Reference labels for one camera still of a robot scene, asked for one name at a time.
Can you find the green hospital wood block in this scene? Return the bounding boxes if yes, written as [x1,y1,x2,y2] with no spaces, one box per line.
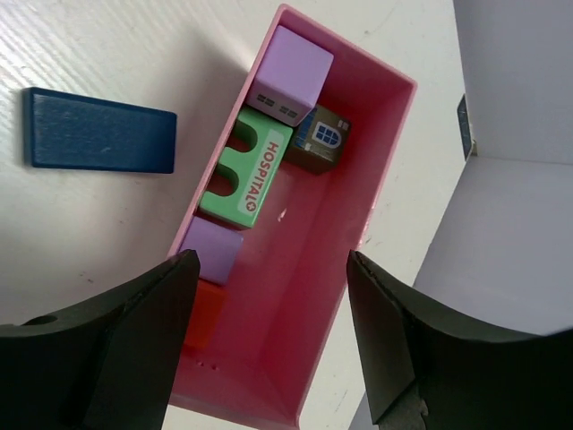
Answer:
[199,106,293,228]

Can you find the small lilac wood block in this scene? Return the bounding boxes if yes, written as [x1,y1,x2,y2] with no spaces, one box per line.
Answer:
[179,217,244,286]

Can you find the red orange wood cube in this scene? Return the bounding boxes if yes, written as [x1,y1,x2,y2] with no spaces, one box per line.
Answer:
[184,279,227,349]

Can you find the dark blue wood block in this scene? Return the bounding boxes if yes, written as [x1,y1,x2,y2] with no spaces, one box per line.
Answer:
[21,87,177,174]

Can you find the brown window wood block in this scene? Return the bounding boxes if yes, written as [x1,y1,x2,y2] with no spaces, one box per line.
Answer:
[284,105,352,175]

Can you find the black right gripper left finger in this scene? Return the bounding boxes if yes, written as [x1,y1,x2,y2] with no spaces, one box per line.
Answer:
[1,251,200,429]

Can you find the pink plastic box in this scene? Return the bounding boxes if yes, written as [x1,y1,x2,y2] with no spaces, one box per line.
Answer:
[170,4,416,429]

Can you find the large lilac wood block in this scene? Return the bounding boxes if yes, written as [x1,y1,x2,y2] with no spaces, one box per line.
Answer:
[245,26,334,127]

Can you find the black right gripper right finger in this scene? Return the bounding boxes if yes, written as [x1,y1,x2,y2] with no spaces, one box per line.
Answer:
[347,251,572,429]

